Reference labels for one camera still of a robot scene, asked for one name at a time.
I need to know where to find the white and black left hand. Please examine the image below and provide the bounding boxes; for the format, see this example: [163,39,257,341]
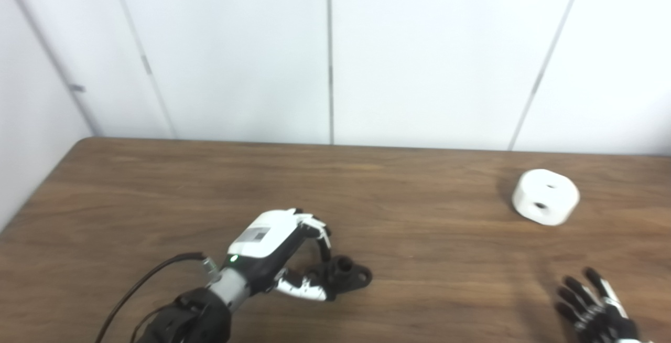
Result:
[220,208,336,302]

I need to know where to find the white and black right hand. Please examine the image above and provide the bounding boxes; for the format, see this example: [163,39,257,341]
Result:
[554,267,653,343]

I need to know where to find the black flanged holder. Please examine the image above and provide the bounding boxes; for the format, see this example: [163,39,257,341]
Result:
[307,255,373,299]

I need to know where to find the round white piece with holes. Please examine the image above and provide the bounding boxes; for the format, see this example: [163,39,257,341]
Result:
[512,169,581,227]

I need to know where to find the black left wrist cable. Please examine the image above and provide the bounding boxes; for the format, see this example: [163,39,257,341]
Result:
[94,252,211,343]

